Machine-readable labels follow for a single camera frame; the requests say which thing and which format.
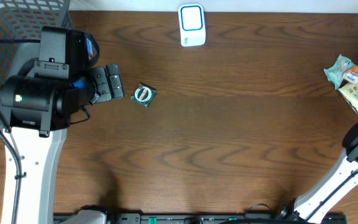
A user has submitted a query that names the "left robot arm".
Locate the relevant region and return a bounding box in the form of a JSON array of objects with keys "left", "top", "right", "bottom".
[{"left": 0, "top": 26, "right": 124, "bottom": 223}]

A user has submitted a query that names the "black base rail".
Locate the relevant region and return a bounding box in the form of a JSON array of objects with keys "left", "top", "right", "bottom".
[{"left": 53, "top": 212, "right": 347, "bottom": 224}]

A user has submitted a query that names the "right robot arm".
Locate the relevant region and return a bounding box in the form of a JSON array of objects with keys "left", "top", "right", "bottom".
[{"left": 275, "top": 123, "right": 358, "bottom": 223}]

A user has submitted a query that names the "teal small packet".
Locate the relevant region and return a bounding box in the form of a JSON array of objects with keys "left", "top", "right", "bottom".
[{"left": 323, "top": 54, "right": 354, "bottom": 90}]

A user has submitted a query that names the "orange small box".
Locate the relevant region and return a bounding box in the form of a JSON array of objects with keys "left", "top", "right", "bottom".
[{"left": 342, "top": 65, "right": 358, "bottom": 84}]

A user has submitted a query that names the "white barcode scanner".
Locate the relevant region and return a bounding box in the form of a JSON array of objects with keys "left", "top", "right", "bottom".
[{"left": 178, "top": 4, "right": 206, "bottom": 47}]

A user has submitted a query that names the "grey plastic mesh basket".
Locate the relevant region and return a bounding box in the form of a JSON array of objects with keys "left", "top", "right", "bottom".
[{"left": 0, "top": 0, "right": 73, "bottom": 87}]

